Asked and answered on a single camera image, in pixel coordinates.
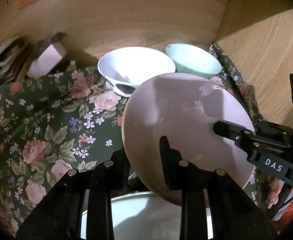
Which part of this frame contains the person's right hand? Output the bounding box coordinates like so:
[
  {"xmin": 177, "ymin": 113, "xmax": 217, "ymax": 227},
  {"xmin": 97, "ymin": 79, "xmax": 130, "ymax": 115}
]
[{"xmin": 266, "ymin": 178, "xmax": 282, "ymax": 209}]

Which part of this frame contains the pink ceramic bowl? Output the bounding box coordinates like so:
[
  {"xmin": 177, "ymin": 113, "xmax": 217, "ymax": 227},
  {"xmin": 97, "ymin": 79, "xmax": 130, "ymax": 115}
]
[{"xmin": 122, "ymin": 73, "xmax": 254, "ymax": 205}]

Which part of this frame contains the white bowl with black spots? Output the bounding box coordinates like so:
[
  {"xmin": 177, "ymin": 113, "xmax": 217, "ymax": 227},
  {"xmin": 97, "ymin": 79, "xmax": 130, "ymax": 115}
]
[{"xmin": 97, "ymin": 47, "xmax": 176, "ymax": 98}]

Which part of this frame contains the small white paper box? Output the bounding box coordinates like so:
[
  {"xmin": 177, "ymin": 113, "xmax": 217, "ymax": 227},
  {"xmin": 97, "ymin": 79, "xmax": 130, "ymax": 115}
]
[{"xmin": 26, "ymin": 42, "xmax": 67, "ymax": 78}]

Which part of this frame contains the orange sleeve forearm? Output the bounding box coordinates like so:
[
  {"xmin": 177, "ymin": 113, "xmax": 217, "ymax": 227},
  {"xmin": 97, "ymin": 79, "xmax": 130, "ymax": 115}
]
[{"xmin": 277, "ymin": 201, "xmax": 293, "ymax": 231}]

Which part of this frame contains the mint green bowl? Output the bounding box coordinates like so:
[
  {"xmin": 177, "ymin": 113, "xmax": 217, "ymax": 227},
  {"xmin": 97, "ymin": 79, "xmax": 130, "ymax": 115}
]
[{"xmin": 165, "ymin": 43, "xmax": 222, "ymax": 79}]

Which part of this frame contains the floral dark green cloth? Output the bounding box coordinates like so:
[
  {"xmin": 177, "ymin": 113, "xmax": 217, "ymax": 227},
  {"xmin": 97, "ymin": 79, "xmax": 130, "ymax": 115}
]
[{"xmin": 0, "ymin": 42, "xmax": 270, "ymax": 238}]

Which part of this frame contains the mint green plate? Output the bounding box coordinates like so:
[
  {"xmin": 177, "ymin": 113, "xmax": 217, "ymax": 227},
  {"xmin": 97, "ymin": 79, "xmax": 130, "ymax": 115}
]
[{"xmin": 80, "ymin": 191, "xmax": 213, "ymax": 240}]

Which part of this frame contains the stack of papers and magazines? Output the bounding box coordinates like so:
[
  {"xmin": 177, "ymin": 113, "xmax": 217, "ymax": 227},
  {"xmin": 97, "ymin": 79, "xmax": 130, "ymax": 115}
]
[{"xmin": 0, "ymin": 32, "xmax": 68, "ymax": 88}]

